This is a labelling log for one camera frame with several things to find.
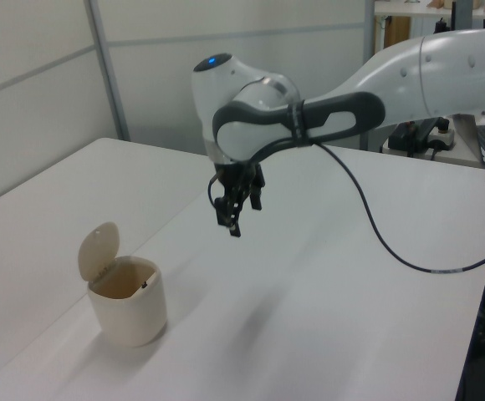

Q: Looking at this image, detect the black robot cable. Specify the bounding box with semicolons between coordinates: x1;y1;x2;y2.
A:
309;141;485;277

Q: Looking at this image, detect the small cream bin with lid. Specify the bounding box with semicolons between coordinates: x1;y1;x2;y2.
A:
78;221;168;348

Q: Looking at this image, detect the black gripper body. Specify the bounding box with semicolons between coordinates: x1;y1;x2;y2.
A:
213;161;267;197

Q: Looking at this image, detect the white desk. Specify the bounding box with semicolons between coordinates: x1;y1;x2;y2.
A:
374;0;485;21

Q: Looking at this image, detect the grey partition post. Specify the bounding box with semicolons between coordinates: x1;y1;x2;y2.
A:
359;0;378;151

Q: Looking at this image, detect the wooden desk panel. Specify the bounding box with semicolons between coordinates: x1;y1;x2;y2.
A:
383;16;411;48

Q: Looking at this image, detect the black cable strap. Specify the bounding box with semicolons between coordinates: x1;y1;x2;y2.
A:
287;99;310;148

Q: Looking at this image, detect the black power box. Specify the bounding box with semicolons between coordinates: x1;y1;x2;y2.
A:
387;121;420;150

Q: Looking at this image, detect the white emergency stop button box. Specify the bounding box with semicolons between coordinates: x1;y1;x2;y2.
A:
426;118;457;152

